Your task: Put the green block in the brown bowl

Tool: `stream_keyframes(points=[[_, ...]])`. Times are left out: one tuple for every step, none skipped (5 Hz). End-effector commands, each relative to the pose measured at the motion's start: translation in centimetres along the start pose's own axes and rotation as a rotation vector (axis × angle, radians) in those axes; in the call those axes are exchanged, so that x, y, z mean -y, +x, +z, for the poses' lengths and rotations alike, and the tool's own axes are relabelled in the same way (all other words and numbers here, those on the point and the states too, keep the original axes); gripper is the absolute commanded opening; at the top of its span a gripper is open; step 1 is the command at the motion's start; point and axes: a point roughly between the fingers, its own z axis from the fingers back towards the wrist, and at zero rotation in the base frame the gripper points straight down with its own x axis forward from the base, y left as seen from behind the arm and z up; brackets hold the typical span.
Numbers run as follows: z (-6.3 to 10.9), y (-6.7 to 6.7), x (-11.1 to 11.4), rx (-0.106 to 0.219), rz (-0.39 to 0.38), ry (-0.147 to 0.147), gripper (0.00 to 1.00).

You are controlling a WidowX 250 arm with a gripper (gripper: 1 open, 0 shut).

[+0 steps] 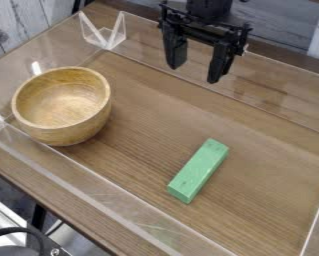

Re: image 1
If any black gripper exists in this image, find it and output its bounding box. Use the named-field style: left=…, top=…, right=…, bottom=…
left=159, top=0, right=253, bottom=84

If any black bracket with screw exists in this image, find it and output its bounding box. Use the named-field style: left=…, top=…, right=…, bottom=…
left=25, top=226, right=72, bottom=256

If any clear acrylic tray wall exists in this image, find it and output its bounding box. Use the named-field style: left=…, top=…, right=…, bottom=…
left=0, top=7, right=319, bottom=256

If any brown wooden bowl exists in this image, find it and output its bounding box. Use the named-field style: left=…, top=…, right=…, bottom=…
left=11, top=66, right=112, bottom=146

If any black cable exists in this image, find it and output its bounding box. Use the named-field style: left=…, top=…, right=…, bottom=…
left=0, top=226, right=48, bottom=256

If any green wooden block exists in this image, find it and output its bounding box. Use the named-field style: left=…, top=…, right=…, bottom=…
left=167, top=138, right=230, bottom=204

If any black metal table leg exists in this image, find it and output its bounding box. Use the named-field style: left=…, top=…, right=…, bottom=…
left=31, top=204, right=47, bottom=230

